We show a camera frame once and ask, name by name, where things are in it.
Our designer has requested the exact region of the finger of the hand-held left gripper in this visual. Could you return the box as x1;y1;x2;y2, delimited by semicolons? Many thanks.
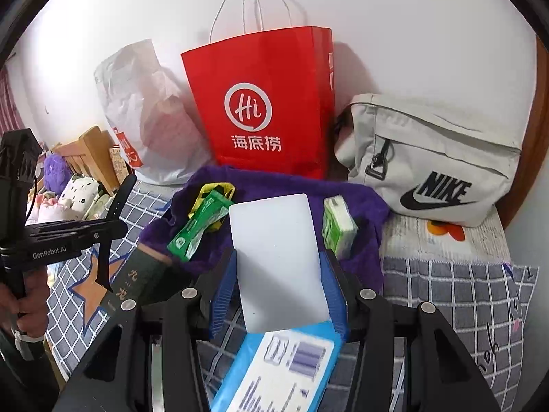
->
107;174;138;226
93;240;116;291

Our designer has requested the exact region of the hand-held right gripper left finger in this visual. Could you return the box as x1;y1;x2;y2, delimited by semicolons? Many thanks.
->
51;247;238;412

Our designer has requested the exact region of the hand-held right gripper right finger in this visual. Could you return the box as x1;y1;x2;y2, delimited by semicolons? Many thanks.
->
319;247;502;412

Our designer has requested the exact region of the purple fabric basket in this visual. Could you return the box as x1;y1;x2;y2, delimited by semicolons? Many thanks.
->
139;165;391;297

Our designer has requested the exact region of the white face mask packet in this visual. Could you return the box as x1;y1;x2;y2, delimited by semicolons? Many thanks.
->
229;193;331;334

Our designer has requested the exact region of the green wet wipe packet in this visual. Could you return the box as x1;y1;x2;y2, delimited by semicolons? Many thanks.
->
166;191;230;262

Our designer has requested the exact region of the small green tissue packet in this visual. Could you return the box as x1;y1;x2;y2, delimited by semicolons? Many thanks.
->
322;195;359;260

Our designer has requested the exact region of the yellow and black pouch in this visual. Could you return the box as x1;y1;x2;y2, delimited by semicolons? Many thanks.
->
187;182;236;219

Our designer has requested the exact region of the person's left forearm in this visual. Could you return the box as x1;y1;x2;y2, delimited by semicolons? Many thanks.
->
0;326;61;412

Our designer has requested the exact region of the person's left hand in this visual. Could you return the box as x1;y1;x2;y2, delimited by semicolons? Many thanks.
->
0;268;50;340

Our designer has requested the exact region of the dark green tin box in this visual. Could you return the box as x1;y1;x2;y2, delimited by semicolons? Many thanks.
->
96;247;172;314

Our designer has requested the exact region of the patterned book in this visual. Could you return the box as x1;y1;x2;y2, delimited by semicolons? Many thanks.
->
109;144;133;176

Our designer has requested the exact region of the white flowered pillow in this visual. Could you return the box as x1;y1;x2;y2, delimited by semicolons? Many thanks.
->
58;176;104;209

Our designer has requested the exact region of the wooden headboard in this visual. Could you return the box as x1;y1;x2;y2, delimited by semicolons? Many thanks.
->
51;126;123;196

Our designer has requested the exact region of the purple plush toy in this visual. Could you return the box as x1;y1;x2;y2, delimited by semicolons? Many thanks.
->
43;153;73;194

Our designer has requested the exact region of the blue tissue pack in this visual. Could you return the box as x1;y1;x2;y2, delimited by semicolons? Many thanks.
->
210;321;344;412

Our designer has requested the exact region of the white plastic bag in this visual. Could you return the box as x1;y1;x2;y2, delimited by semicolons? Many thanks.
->
93;38;215;186

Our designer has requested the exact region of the grey checked star cloth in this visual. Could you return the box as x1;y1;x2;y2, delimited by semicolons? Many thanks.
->
45;178;539;412

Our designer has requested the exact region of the red checked curtain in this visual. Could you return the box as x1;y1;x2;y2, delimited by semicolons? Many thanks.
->
0;69;26;138

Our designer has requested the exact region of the grey waist bag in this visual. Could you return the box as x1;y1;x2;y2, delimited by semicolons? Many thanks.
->
334;93;524;228

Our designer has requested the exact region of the red paper bag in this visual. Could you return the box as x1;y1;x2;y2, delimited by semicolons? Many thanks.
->
180;0;335;181

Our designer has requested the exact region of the brown wooden door frame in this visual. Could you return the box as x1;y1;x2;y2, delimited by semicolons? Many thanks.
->
500;34;549;230

